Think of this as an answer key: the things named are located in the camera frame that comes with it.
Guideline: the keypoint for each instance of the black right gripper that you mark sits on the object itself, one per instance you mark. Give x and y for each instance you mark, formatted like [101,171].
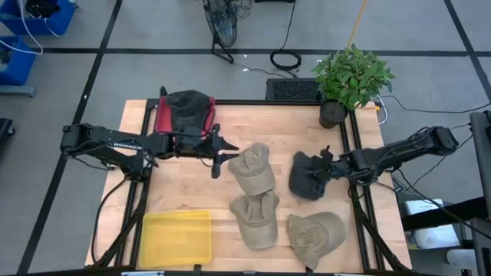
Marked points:
[330,166]

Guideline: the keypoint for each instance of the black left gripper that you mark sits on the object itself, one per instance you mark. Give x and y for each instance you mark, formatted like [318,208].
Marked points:
[195,142]

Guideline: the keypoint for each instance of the tan baseball cap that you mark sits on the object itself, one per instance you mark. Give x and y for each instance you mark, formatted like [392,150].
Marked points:
[251,172]
[257,226]
[314,237]

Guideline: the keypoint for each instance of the black baseball cap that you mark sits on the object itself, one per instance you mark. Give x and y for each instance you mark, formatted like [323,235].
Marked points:
[303,184]
[188,107]

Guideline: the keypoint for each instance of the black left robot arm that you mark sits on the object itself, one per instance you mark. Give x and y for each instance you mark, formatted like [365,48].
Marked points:
[107,136]

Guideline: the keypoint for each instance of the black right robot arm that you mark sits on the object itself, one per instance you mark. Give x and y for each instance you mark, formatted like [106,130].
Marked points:
[406,147]

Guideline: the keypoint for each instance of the black plant pot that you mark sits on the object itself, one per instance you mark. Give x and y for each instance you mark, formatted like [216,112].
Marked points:
[333,113]

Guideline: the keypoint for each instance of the red plastic tray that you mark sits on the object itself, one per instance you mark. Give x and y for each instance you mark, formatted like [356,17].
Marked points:
[163,119]

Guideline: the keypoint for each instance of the black keyboard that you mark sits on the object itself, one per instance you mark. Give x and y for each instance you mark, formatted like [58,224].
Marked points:
[291,90]

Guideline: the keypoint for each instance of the green leafy plant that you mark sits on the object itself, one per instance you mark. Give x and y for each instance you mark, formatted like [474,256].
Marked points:
[353,76]

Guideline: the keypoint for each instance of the white box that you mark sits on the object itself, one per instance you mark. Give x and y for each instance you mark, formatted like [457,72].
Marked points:
[424,207]

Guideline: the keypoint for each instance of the yellow plastic tray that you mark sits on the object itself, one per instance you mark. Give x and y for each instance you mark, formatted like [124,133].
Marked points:
[174,239]

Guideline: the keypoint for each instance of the black shelf beam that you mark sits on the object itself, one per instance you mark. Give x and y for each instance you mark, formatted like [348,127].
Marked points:
[441,214]

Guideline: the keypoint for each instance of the black floor fan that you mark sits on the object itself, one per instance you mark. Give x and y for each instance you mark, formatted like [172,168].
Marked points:
[224,27]

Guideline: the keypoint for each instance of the white paper roll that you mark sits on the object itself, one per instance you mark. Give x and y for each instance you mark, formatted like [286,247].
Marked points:
[433,237]

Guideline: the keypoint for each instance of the yellow pole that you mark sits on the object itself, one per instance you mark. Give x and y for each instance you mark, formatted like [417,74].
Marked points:
[356,25]

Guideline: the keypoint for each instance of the grey metal cabinet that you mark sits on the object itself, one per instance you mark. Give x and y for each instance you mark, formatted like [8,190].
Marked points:
[481,172]

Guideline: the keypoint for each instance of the blue plastic bin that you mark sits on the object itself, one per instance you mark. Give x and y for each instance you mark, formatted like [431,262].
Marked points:
[57,23]
[21,65]

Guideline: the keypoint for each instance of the grey cart base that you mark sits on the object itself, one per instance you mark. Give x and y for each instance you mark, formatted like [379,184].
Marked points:
[17,91]

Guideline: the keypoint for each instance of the black item in bin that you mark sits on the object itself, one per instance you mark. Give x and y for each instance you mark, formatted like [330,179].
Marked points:
[42,7]

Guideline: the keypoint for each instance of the black metal table frame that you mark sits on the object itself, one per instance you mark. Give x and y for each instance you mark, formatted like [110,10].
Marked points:
[268,102]

